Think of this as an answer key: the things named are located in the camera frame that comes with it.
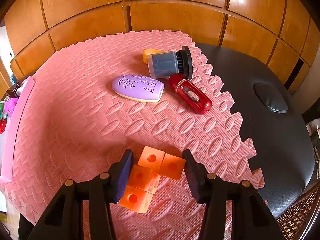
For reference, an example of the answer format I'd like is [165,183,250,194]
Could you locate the pink white cardboard box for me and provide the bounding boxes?
[1,76,35,184]

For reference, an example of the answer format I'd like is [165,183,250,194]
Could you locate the orange block cube toy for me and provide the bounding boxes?
[119,146,185,213]

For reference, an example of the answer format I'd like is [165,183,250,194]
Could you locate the pink foam puzzle mat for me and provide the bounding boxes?
[0,29,266,240]

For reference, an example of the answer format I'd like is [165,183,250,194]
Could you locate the grey cylinder with black cap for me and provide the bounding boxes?
[147,46,193,80]

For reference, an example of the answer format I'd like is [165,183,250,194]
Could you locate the red cylindrical bottle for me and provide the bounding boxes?
[168,73,212,115]

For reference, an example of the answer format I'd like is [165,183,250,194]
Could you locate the black leather massage table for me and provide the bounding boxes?
[196,43,315,218]

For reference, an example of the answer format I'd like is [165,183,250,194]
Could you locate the wicker chair seat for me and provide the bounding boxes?
[277,181,319,239]

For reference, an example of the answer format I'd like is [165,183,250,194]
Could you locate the small yellow orange object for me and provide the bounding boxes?
[142,49,163,64]

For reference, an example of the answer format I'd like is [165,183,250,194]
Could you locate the purple oval soap case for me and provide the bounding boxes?
[112,74,164,102]

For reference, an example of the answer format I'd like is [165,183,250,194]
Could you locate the wooden cabinet wall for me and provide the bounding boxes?
[1,0,319,93]

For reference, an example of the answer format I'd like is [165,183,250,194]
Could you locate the purple plastic cup toy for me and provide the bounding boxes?
[4,98,18,118]

